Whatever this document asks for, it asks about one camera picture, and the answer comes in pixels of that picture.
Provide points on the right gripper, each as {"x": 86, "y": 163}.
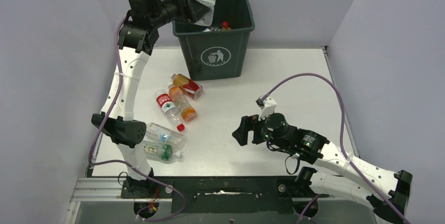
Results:
{"x": 247, "y": 124}

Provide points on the aluminium front rail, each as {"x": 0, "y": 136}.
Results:
{"x": 109, "y": 190}

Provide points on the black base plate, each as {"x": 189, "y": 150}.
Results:
{"x": 280, "y": 194}

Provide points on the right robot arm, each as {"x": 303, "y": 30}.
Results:
{"x": 385, "y": 192}

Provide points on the red white label bottle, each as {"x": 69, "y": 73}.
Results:
{"x": 223, "y": 26}

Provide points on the red label bottle left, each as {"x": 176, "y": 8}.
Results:
{"x": 169, "y": 109}

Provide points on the light blue label bottle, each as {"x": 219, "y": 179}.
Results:
{"x": 161, "y": 134}

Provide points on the orange drink bottle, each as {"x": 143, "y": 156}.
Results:
{"x": 188, "y": 113}

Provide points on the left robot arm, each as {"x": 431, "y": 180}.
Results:
{"x": 134, "y": 41}

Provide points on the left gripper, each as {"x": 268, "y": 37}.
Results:
{"x": 197, "y": 9}

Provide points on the red orange tea bottle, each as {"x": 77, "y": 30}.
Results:
{"x": 187, "y": 85}

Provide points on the green tea bottle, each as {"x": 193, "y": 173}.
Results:
{"x": 161, "y": 151}

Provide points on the dark green trash bin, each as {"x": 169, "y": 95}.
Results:
{"x": 212, "y": 55}

